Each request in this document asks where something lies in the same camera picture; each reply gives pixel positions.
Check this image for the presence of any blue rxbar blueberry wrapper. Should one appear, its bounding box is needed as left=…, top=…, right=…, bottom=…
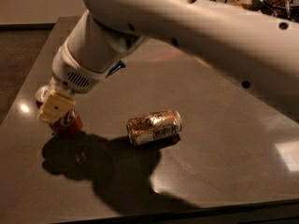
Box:
left=107, top=61, right=126, bottom=77

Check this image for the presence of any red coke can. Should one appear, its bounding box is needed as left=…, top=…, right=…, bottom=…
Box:
left=36, top=85, right=82, bottom=138

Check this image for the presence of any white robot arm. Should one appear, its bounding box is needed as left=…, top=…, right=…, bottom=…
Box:
left=37, top=0, right=299, bottom=124

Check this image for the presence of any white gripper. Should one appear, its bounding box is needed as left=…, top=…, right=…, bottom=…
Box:
left=37, top=42, right=105, bottom=124

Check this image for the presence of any gold soda can lying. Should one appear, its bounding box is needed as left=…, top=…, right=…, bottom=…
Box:
left=126, top=110, right=182, bottom=147

